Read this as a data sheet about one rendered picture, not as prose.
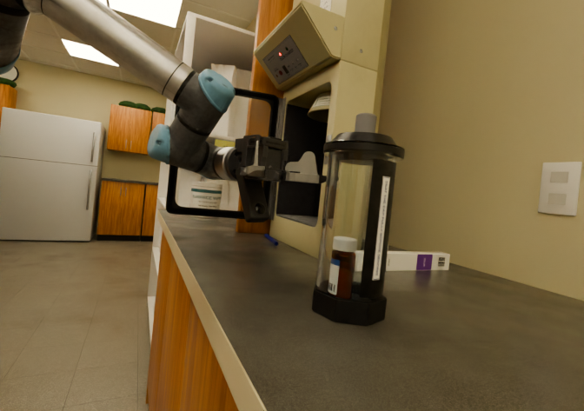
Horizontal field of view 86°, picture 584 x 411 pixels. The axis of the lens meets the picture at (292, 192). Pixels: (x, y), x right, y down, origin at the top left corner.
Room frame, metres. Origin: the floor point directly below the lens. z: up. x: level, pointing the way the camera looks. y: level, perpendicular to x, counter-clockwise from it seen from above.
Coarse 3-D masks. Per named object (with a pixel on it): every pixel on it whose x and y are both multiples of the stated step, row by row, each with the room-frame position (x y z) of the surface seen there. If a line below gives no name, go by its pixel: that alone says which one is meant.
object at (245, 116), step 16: (240, 96) 0.97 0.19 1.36; (240, 112) 0.97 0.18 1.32; (256, 112) 0.98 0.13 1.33; (224, 128) 0.96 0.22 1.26; (240, 128) 0.97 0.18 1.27; (256, 128) 0.99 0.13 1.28; (224, 144) 0.96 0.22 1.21; (192, 176) 0.94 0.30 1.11; (176, 192) 0.93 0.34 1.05; (192, 192) 0.94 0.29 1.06; (208, 192) 0.95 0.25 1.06; (224, 192) 0.96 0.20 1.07; (208, 208) 0.95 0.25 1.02; (224, 208) 0.97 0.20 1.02; (240, 208) 0.98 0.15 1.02
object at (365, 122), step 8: (360, 120) 0.42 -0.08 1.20; (368, 120) 0.42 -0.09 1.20; (360, 128) 0.42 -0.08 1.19; (368, 128) 0.42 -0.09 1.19; (336, 136) 0.42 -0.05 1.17; (344, 136) 0.41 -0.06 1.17; (352, 136) 0.40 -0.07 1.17; (360, 136) 0.39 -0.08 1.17; (368, 136) 0.39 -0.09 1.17; (376, 136) 0.39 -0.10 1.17; (384, 136) 0.40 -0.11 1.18
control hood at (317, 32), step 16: (288, 16) 0.74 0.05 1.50; (304, 16) 0.70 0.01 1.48; (320, 16) 0.71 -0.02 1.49; (336, 16) 0.72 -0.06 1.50; (272, 32) 0.83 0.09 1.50; (288, 32) 0.78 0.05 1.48; (304, 32) 0.74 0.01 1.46; (320, 32) 0.71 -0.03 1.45; (336, 32) 0.73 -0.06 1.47; (256, 48) 0.94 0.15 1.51; (272, 48) 0.88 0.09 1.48; (304, 48) 0.77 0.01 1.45; (320, 48) 0.73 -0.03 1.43; (336, 48) 0.73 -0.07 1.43; (320, 64) 0.78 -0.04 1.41; (272, 80) 0.99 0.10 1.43; (288, 80) 0.93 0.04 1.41
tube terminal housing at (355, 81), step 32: (320, 0) 0.85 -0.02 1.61; (352, 0) 0.74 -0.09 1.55; (384, 0) 0.78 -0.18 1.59; (352, 32) 0.75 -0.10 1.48; (384, 32) 0.86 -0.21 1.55; (352, 64) 0.75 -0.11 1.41; (384, 64) 0.95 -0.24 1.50; (288, 96) 0.99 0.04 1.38; (352, 96) 0.75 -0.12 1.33; (352, 128) 0.76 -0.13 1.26; (288, 224) 0.90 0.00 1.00; (320, 224) 0.75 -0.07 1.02
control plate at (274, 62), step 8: (288, 40) 0.80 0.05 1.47; (280, 48) 0.85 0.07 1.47; (288, 48) 0.82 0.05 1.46; (296, 48) 0.80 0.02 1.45; (272, 56) 0.90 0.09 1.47; (280, 56) 0.87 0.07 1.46; (288, 56) 0.85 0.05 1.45; (296, 56) 0.82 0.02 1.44; (272, 64) 0.93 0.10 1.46; (280, 64) 0.90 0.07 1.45; (288, 64) 0.87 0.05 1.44; (296, 64) 0.84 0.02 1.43; (304, 64) 0.82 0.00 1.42; (272, 72) 0.96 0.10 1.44; (296, 72) 0.87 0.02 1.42; (280, 80) 0.96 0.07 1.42
